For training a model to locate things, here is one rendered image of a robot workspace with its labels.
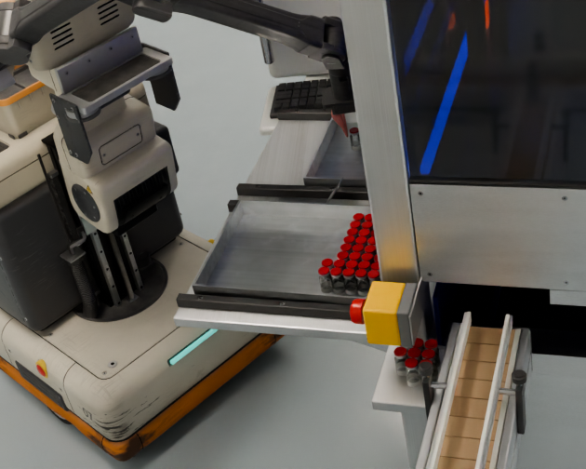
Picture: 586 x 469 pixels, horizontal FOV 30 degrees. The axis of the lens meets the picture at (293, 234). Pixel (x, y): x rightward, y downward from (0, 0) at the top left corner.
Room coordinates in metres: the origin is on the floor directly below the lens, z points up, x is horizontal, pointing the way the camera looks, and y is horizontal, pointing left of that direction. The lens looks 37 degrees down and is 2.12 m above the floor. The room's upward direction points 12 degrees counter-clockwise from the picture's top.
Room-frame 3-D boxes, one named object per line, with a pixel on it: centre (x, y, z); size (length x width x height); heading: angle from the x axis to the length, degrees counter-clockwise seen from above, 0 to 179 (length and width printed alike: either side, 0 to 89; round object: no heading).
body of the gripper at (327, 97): (1.91, -0.16, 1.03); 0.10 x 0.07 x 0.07; 81
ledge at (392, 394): (1.23, -0.16, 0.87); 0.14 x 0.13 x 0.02; 67
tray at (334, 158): (1.85, -0.25, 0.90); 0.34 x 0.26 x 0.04; 67
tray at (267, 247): (1.58, -0.01, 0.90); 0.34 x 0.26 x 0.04; 66
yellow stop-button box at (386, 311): (1.26, -0.12, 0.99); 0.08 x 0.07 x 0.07; 67
